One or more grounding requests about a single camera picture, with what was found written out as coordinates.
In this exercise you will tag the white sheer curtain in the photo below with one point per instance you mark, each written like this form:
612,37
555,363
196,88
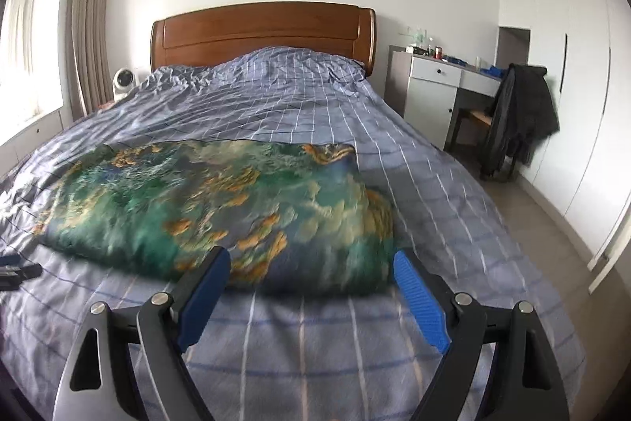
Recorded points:
19,46

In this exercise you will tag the black jacket on chair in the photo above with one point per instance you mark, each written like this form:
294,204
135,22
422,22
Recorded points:
522,115

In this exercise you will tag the green printed padded jacket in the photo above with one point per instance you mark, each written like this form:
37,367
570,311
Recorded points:
197,204

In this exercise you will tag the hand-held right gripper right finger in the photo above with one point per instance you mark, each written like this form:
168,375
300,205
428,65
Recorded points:
421,302

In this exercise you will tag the white low window cabinet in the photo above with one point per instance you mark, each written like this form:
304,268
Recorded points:
34,135

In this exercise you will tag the beige curtain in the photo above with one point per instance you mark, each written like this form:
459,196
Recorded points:
88,31

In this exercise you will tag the brown wooden headboard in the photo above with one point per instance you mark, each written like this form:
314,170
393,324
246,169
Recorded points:
266,29

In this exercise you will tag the white wardrobe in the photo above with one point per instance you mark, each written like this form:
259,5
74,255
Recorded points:
586,105

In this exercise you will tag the bed with blue striped sheet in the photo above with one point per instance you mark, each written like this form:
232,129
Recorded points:
305,120

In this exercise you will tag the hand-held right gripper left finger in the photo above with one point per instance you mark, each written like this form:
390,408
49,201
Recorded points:
202,302

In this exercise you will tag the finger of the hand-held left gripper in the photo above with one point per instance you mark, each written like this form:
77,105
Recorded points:
19,272

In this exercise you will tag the dark wooden chair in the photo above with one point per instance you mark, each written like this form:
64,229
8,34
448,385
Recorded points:
473,117

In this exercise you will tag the clear glass vase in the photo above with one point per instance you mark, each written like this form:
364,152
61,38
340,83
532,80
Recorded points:
419,39

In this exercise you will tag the white desk with drawer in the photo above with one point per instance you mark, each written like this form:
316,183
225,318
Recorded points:
424,100

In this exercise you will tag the small white fan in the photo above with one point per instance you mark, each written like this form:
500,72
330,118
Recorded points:
123,83

